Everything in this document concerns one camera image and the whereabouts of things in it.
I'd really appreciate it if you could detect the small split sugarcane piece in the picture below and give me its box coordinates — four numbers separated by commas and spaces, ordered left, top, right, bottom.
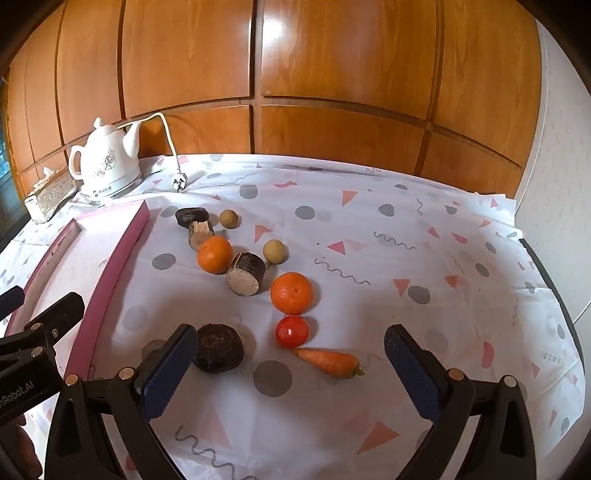
187, 220, 217, 251

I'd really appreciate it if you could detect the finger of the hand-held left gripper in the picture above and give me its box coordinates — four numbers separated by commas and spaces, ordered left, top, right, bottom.
0, 292, 86, 357
0, 285, 26, 320

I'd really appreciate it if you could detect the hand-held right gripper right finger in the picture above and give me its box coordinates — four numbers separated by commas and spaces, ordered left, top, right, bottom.
384, 324, 550, 480

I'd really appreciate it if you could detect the pink rectangular tray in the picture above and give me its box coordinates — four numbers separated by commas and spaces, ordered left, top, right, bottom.
0, 199, 151, 384

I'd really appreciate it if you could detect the silver patterned tissue box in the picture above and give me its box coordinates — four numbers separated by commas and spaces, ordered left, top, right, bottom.
24, 167, 77, 224

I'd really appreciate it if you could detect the orange mandarin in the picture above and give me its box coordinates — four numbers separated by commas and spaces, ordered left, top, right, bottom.
270, 272, 315, 315
197, 236, 234, 275

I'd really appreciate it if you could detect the white power cable with plug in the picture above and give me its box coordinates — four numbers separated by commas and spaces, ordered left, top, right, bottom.
115, 112, 190, 192

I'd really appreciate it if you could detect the red tomato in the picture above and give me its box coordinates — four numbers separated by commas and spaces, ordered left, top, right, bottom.
276, 315, 310, 349

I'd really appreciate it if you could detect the white ceramic electric kettle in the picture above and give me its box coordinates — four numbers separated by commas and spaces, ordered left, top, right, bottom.
68, 117, 143, 199

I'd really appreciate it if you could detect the dark brown water chestnut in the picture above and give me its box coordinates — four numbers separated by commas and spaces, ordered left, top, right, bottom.
192, 323, 245, 374

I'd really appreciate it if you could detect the dark brown sugarcane piece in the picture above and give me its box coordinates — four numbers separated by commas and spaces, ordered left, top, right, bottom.
174, 207, 211, 229

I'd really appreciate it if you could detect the short thick sugarcane piece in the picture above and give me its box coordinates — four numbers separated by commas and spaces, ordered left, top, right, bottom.
225, 251, 267, 297

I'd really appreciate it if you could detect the white patterned tablecloth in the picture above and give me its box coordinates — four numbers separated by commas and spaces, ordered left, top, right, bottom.
0, 152, 583, 480

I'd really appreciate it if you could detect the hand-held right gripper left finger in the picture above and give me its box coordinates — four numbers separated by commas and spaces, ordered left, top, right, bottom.
45, 323, 200, 480

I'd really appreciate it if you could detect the dark monitor screen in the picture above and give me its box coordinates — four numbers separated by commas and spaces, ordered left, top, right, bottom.
0, 69, 28, 250

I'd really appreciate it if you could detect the orange carrot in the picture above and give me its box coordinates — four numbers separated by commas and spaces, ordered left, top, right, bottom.
291, 347, 365, 380

